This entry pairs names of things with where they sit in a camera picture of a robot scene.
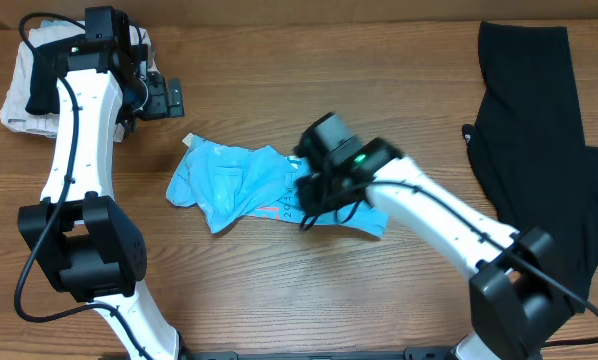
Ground light blue t-shirt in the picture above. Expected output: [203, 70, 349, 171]
[166, 132, 389, 240]

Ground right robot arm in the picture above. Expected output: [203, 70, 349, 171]
[294, 136, 581, 359]

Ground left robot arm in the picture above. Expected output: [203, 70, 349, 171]
[14, 39, 186, 359]

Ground folded black garment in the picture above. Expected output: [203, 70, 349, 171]
[25, 34, 84, 115]

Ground folded beige garment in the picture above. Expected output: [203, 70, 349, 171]
[0, 20, 155, 144]

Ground black garment on right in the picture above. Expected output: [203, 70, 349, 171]
[462, 22, 598, 298]

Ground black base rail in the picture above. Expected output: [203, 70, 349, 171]
[182, 346, 457, 360]

